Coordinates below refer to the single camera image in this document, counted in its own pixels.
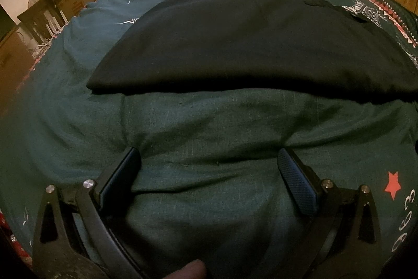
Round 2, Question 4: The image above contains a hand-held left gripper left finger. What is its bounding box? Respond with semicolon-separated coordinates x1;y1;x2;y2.
33;146;144;279

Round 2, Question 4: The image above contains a dark jacket with grey lining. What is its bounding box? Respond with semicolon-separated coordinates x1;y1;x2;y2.
86;0;418;105

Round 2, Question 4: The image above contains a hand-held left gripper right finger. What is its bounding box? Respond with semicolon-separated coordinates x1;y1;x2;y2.
277;147;384;279

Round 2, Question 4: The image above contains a dark wooden side table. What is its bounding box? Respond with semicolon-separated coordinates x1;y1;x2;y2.
17;0;70;39

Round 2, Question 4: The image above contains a person's left hand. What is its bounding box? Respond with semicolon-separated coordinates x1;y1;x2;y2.
170;259;208;279

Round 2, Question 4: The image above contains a wooden cabinet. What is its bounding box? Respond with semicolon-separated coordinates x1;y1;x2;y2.
0;26;37;123

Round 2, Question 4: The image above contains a red dotted cloth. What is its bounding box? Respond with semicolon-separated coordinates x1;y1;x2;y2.
0;212;35;270

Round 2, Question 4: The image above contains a dark green printed blanket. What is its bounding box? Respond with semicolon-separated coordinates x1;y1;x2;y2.
0;0;418;279

